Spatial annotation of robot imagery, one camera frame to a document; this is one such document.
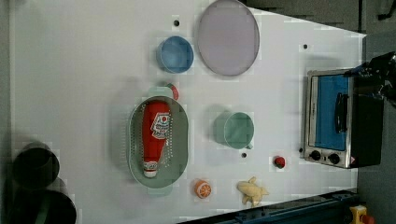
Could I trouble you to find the red ketchup bottle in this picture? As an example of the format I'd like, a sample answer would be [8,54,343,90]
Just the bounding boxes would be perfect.
[142,101,171,178]

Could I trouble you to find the green oval strainer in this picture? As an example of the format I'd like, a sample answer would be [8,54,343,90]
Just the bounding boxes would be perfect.
[127,87,189,197]

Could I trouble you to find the green mug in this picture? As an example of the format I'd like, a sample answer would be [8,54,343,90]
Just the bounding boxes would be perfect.
[213,111,254,149]

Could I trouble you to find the blue bowl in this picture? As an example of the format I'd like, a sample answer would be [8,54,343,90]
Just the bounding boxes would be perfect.
[156,35,194,74]

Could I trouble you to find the orange slice toy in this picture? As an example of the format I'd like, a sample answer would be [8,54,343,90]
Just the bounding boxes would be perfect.
[194,180,212,199]

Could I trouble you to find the lavender round plate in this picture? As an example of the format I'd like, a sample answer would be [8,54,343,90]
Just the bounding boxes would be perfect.
[197,0,260,76]

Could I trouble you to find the red toy strawberry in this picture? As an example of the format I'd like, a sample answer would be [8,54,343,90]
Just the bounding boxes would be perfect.
[274,157,286,169]

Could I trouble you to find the peeled banana toy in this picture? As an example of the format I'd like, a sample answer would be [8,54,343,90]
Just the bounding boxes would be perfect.
[236,176,269,207]

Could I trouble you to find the black toaster oven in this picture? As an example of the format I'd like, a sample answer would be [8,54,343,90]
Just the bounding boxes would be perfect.
[303,70,384,169]

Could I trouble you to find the small black cup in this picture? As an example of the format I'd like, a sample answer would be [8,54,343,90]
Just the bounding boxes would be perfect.
[12,142,60,189]

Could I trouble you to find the yellow red clamp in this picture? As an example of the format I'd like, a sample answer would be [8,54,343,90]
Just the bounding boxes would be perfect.
[349,205,375,224]

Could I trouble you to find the green spatula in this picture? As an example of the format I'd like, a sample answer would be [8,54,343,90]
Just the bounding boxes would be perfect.
[35,194,50,224]

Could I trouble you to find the large black cup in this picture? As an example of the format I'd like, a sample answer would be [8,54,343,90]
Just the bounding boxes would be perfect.
[7,177,78,224]

